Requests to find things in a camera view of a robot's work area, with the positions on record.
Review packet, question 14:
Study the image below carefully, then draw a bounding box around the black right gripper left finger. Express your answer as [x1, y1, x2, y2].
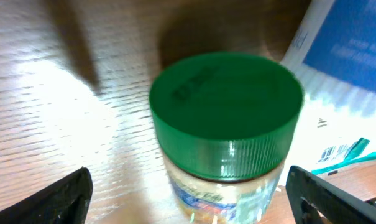
[0, 167, 93, 224]

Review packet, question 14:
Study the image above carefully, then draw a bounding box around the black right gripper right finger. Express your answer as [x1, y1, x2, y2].
[285, 166, 376, 224]

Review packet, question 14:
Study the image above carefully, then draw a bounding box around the green white tape bag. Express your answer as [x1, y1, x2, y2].
[278, 94, 376, 186]

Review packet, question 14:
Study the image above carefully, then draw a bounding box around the green lid jar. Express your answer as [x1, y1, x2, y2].
[149, 53, 304, 223]

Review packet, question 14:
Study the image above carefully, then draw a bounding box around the white blue tub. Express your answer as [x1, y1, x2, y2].
[282, 0, 376, 118]

